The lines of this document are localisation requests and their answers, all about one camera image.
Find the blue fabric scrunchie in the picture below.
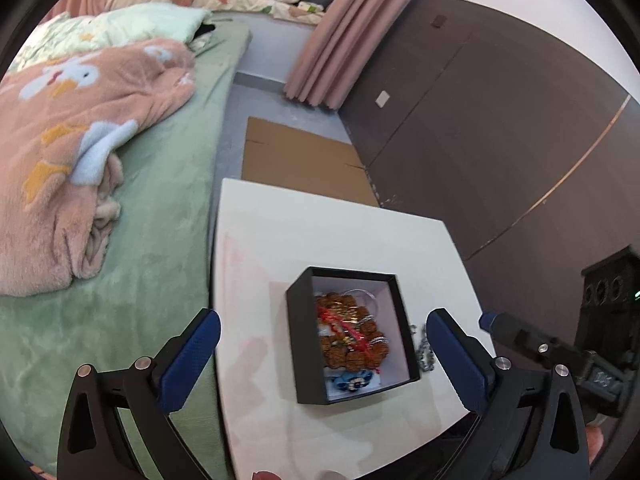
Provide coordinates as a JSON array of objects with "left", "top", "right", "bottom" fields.
[{"left": 326, "top": 370, "right": 381, "bottom": 396}]

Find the pink floral fleece blanket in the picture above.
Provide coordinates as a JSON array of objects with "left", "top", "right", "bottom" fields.
[{"left": 1, "top": 38, "right": 195, "bottom": 297}]

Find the green bed sheet mattress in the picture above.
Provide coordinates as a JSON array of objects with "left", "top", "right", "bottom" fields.
[{"left": 1, "top": 20, "right": 250, "bottom": 472}]

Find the brown cardboard sheet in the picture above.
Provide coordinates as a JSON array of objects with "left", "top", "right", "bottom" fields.
[{"left": 241, "top": 117, "right": 378, "bottom": 207}]

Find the brown wooden bead bracelet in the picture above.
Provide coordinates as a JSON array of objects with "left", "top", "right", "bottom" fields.
[{"left": 316, "top": 292, "right": 388, "bottom": 370}]

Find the white wall switch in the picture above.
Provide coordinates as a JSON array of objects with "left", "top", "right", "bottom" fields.
[{"left": 375, "top": 90, "right": 390, "bottom": 108}]

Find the red string bracelet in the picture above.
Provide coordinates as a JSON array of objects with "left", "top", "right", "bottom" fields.
[{"left": 316, "top": 306, "right": 384, "bottom": 373}]

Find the dark brown wardrobe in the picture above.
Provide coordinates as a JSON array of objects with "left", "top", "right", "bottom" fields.
[{"left": 340, "top": 0, "right": 639, "bottom": 340}]

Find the white bedside table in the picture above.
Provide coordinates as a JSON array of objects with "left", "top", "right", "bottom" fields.
[{"left": 214, "top": 179, "right": 490, "bottom": 479}]

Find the person's right hand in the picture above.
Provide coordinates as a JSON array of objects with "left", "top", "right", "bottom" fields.
[{"left": 585, "top": 425, "right": 604, "bottom": 464}]

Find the black square gift box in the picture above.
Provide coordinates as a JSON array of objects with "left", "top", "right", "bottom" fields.
[{"left": 285, "top": 266, "right": 421, "bottom": 405}]

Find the pink curtain right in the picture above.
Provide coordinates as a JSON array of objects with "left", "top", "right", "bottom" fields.
[{"left": 284, "top": 0, "right": 411, "bottom": 110}]

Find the light green pillow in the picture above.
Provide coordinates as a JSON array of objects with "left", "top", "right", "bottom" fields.
[{"left": 92, "top": 2, "right": 213, "bottom": 46}]

